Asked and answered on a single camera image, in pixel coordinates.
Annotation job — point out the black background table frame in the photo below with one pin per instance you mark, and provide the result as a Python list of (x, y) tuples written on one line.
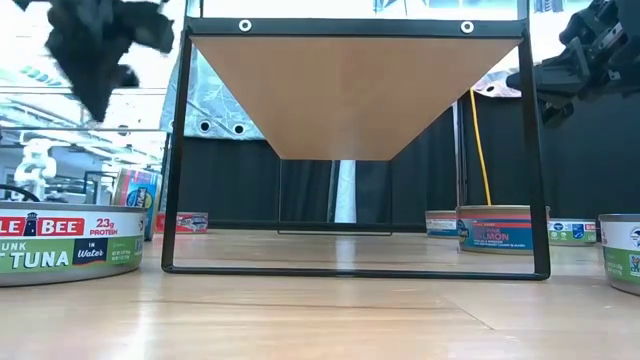
[(95, 187)]

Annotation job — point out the pink salmon can gold lid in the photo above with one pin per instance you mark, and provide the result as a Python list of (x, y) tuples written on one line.
[(495, 235), (137, 200), (440, 223)]

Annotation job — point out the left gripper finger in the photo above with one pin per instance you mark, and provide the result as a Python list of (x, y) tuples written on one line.
[(130, 77), (97, 85)]

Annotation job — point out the grey stand pole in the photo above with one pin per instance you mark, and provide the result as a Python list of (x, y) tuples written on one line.
[(459, 160)]

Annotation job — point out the red label seafood can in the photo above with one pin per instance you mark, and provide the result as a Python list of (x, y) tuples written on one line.
[(192, 222)]

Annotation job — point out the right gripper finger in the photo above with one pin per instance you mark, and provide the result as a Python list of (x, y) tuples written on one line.
[(556, 110), (555, 75)]

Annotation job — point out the wooden shelf black metal frame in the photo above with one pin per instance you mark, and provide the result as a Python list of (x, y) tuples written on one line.
[(350, 90)]

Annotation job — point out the black curtain panel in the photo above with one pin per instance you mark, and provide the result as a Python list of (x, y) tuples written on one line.
[(225, 180), (590, 165)]

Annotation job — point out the black aluminium table frame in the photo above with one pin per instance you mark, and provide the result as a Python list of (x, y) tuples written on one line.
[(240, 226)]

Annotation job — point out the grey leaf pattern tarp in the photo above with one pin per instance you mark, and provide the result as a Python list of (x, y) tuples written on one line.
[(215, 100)]

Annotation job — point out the pale tarp with grommet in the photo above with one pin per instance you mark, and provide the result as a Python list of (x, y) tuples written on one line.
[(495, 85)]

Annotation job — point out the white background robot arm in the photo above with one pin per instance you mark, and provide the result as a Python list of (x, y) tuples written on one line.
[(35, 167)]

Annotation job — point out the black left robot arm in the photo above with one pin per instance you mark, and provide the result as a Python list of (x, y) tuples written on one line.
[(20, 4)]

